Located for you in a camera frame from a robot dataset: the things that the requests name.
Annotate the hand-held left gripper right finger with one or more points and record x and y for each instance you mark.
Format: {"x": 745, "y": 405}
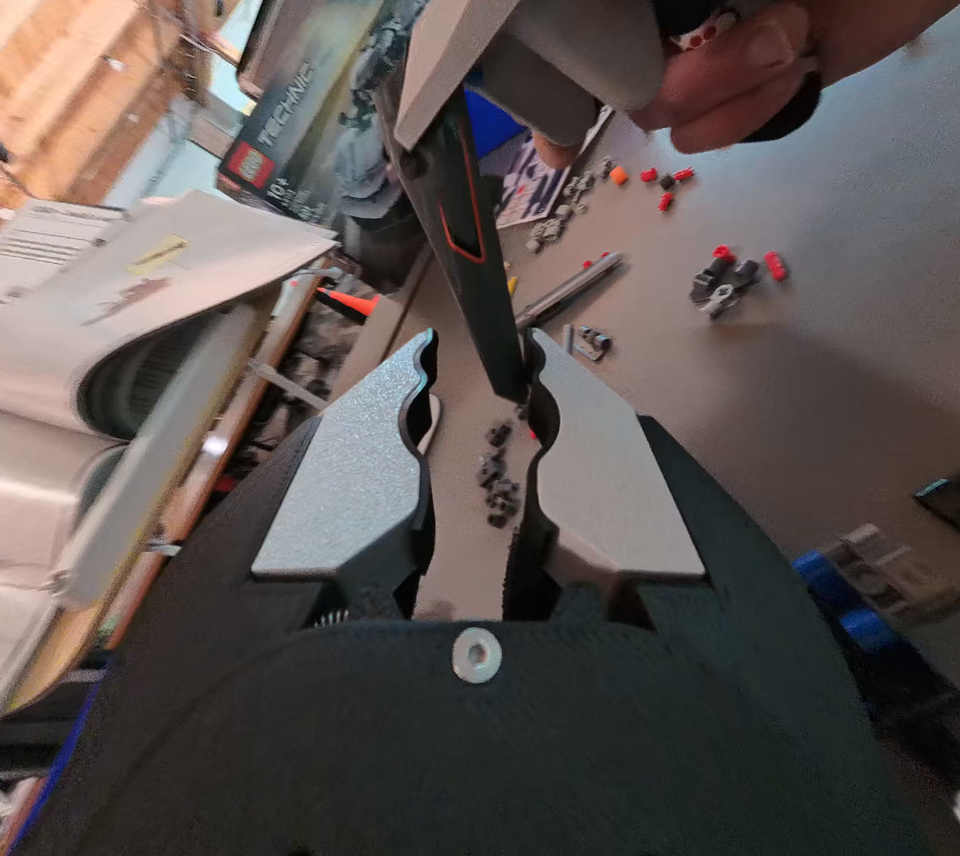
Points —
{"x": 622, "y": 496}

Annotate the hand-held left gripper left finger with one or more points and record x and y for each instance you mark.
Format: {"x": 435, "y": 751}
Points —
{"x": 345, "y": 496}

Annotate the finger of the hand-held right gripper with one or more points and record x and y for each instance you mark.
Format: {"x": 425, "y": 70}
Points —
{"x": 480, "y": 0}

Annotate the black lego panel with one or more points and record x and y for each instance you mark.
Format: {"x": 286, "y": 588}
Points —
{"x": 465, "y": 225}

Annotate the small black lego pins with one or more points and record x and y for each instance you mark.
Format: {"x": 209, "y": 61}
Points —
{"x": 499, "y": 473}

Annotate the orange lego piece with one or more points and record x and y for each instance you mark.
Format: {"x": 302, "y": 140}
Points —
{"x": 619, "y": 175}

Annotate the scattered red lego pins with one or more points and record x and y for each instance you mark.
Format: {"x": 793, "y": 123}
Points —
{"x": 649, "y": 174}

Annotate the dark grey lego brick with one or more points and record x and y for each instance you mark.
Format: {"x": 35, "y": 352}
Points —
{"x": 592, "y": 342}

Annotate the lego set box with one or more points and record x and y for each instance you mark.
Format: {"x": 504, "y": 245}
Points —
{"x": 315, "y": 105}

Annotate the cluster of grey lego connectors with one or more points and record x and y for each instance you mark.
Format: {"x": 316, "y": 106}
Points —
{"x": 559, "y": 225}

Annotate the dark grey lego tube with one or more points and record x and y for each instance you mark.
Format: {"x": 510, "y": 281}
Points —
{"x": 570, "y": 289}

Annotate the black and red lego pieces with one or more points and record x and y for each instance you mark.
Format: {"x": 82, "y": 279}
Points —
{"x": 724, "y": 278}

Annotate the grey and blue lego assembly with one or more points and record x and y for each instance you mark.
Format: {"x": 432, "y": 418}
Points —
{"x": 862, "y": 571}

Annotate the blue storage bin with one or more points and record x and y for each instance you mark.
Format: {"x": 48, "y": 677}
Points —
{"x": 491, "y": 120}

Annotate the sticker sheet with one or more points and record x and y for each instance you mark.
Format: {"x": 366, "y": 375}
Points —
{"x": 536, "y": 184}

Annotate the dark hard case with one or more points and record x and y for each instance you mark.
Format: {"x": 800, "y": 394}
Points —
{"x": 289, "y": 15}

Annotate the orange traffic cone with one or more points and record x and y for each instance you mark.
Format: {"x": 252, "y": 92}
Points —
{"x": 349, "y": 303}

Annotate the white book stand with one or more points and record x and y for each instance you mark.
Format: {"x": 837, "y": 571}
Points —
{"x": 157, "y": 436}

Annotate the open instruction booklet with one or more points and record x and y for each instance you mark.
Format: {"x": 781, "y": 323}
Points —
{"x": 150, "y": 286}

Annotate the white printed sign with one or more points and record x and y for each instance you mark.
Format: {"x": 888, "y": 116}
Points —
{"x": 52, "y": 240}

